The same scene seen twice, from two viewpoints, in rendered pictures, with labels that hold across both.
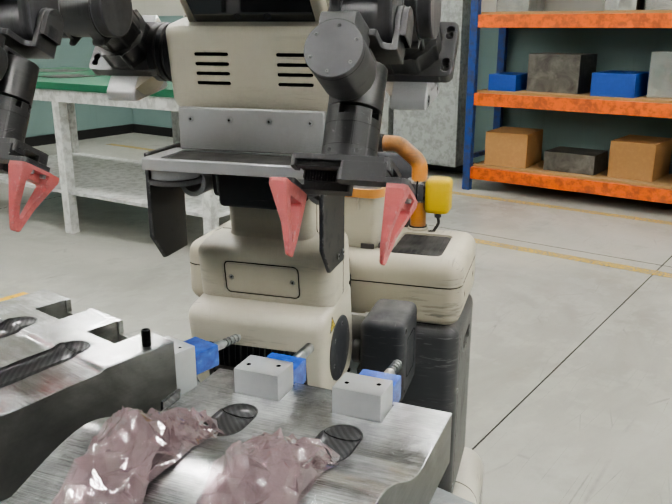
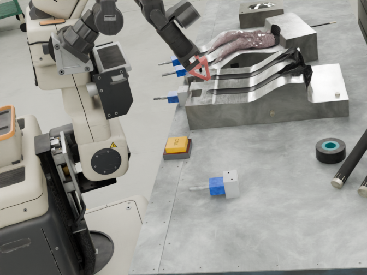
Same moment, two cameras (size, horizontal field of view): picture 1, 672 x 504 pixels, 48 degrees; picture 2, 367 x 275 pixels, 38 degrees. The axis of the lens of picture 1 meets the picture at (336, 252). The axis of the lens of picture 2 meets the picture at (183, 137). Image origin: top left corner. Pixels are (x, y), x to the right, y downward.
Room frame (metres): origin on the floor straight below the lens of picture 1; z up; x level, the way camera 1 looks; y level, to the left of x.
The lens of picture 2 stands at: (1.59, 1.72, 1.67)
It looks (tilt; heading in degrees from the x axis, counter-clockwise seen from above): 31 degrees down; 244
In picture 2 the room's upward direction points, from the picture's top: 12 degrees counter-clockwise
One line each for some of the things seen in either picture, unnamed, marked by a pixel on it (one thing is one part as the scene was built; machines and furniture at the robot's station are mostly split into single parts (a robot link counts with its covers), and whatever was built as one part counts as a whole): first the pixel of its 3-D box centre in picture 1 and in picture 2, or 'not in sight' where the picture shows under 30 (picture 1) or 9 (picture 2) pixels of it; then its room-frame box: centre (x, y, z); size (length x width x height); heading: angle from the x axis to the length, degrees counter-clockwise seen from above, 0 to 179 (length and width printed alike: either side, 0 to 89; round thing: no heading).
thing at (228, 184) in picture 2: not in sight; (213, 186); (1.04, 0.71, 0.83); 0.13 x 0.05 x 0.05; 145
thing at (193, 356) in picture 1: (201, 353); (171, 97); (0.85, 0.17, 0.83); 0.13 x 0.05 x 0.05; 141
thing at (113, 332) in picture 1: (119, 346); (199, 83); (0.77, 0.24, 0.87); 0.05 x 0.05 x 0.04; 50
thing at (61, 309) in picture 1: (66, 323); (195, 98); (0.84, 0.32, 0.87); 0.05 x 0.05 x 0.04; 50
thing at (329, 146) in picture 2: not in sight; (330, 150); (0.71, 0.80, 0.82); 0.08 x 0.08 x 0.04
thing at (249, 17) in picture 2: not in sight; (261, 13); (0.13, -0.20, 0.84); 0.20 x 0.15 x 0.07; 140
